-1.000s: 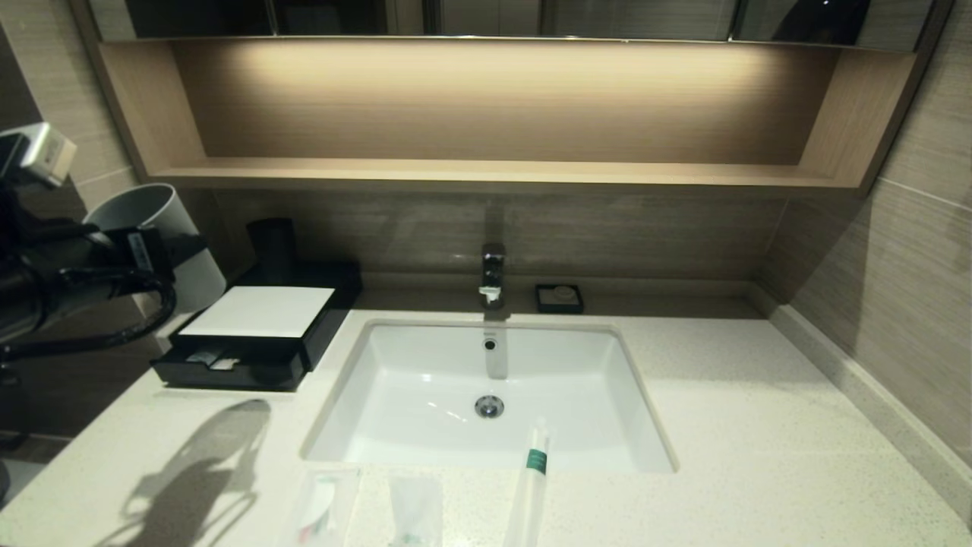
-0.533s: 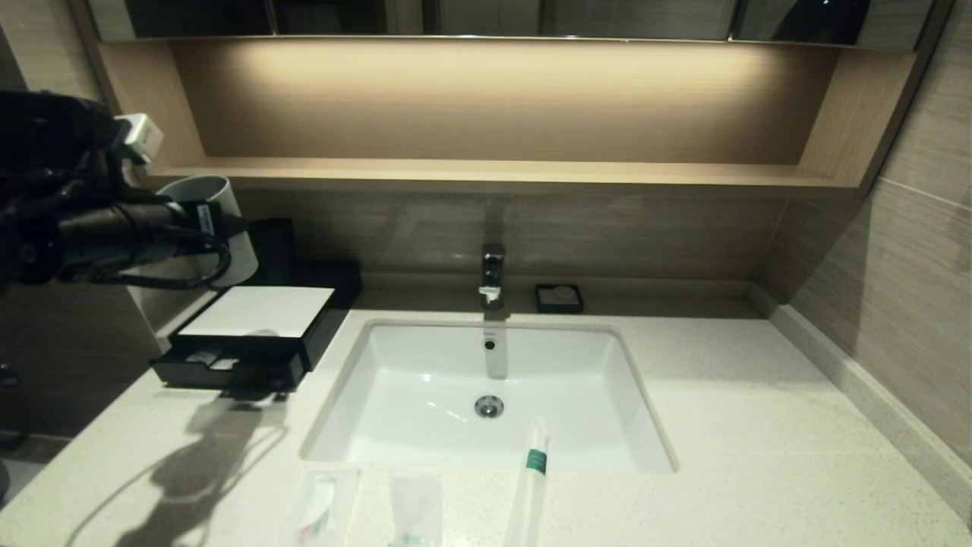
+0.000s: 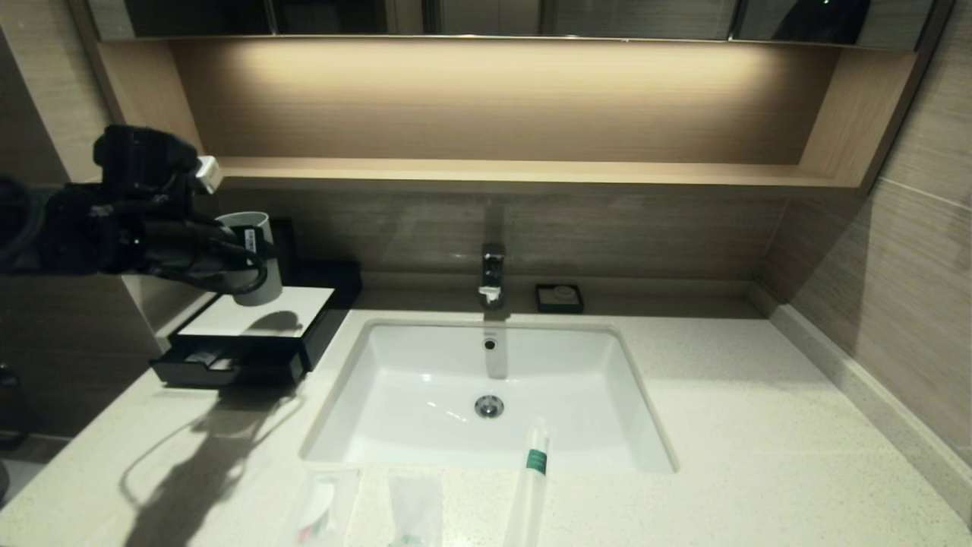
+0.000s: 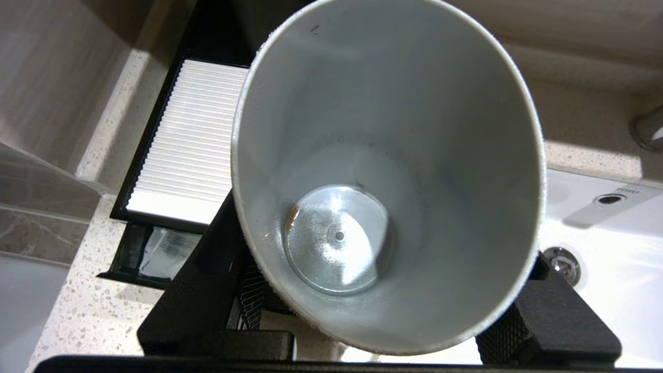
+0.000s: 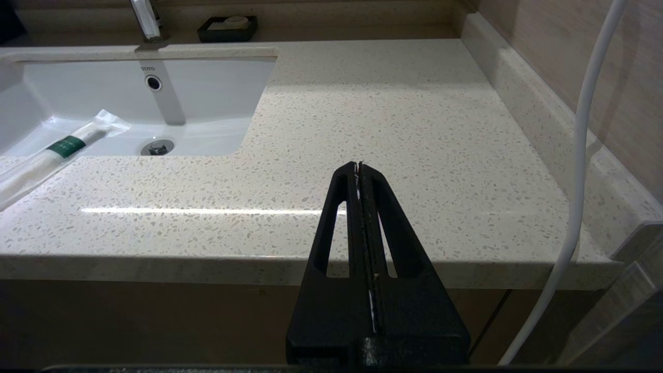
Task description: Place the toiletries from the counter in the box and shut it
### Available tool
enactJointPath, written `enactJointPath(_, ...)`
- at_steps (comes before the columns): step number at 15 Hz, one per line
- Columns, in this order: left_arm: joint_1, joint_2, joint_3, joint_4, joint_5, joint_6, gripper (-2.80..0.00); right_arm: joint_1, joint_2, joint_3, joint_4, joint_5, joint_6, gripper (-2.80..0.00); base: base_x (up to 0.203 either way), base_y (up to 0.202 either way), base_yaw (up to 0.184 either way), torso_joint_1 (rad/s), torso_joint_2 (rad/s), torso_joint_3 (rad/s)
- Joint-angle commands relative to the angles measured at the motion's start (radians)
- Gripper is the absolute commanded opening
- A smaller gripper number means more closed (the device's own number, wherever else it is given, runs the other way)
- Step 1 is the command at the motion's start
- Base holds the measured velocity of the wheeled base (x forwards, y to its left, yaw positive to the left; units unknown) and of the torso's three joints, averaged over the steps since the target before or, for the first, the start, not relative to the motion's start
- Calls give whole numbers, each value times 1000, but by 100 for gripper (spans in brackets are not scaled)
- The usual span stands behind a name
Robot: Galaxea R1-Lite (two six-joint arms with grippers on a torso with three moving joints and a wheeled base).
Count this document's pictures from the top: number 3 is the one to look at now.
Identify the grey cup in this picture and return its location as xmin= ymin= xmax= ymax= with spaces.
xmin=216 ymin=211 xmax=283 ymax=307

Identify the black amenity tray with drawer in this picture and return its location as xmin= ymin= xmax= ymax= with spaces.
xmin=152 ymin=261 xmax=363 ymax=392

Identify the black cup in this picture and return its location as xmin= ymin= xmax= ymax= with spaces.
xmin=267 ymin=219 xmax=298 ymax=286

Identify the white sink basin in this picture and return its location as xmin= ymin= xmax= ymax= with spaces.
xmin=301 ymin=319 xmax=677 ymax=473

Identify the chrome faucet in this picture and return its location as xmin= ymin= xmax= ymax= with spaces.
xmin=478 ymin=243 xmax=507 ymax=308

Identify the clear packet with green item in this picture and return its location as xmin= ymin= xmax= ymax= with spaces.
xmin=387 ymin=473 xmax=445 ymax=547

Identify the black soap dish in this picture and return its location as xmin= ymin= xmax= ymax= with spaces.
xmin=535 ymin=284 xmax=585 ymax=315

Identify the long packet with green band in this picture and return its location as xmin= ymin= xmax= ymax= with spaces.
xmin=501 ymin=418 xmax=554 ymax=547

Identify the mirror cabinet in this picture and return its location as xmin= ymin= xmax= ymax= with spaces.
xmin=87 ymin=0 xmax=935 ymax=45

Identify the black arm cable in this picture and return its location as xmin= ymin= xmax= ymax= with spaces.
xmin=163 ymin=228 xmax=268 ymax=296

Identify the wooden wall shelf niche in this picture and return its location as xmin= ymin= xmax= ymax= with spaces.
xmin=72 ymin=38 xmax=950 ymax=198

